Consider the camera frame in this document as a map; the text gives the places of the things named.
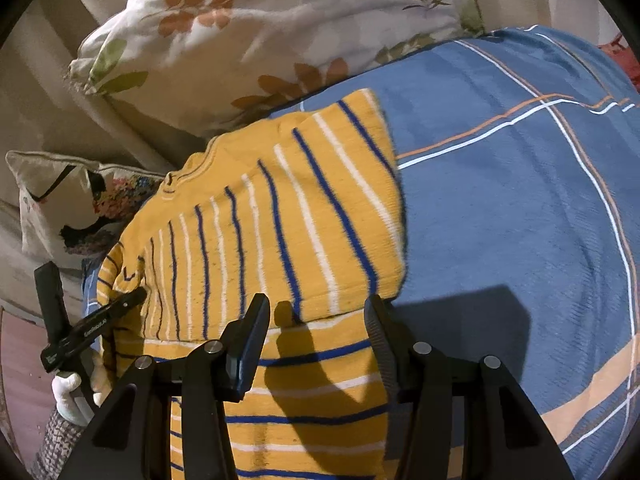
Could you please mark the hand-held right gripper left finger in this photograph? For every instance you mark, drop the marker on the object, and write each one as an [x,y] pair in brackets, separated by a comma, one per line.
[252,331]

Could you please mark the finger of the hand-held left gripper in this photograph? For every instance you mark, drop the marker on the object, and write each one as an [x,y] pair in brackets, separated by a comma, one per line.
[95,324]
[49,300]

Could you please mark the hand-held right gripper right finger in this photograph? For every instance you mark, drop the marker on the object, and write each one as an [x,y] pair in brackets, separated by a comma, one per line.
[382,340]

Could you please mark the yellow striped sweater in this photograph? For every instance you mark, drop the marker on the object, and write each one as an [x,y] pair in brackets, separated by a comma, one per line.
[250,240]

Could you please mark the person's left forearm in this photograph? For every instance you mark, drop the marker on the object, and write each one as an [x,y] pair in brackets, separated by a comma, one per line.
[57,435]

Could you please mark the person's left hand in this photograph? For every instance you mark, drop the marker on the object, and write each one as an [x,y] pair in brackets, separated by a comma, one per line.
[69,400]

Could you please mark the white floral print cushion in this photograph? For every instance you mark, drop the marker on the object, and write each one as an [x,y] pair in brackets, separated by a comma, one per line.
[50,195]

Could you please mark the blue plaid blanket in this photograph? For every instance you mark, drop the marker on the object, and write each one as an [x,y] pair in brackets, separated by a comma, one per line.
[500,235]

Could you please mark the beige sofa backrest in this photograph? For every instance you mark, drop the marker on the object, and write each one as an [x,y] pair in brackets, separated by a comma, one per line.
[40,85]

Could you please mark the white leaf print pillow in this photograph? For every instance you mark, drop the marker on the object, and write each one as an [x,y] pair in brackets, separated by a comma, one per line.
[275,35]

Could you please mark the red cloth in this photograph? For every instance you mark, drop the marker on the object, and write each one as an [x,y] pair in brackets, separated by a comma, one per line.
[619,45]

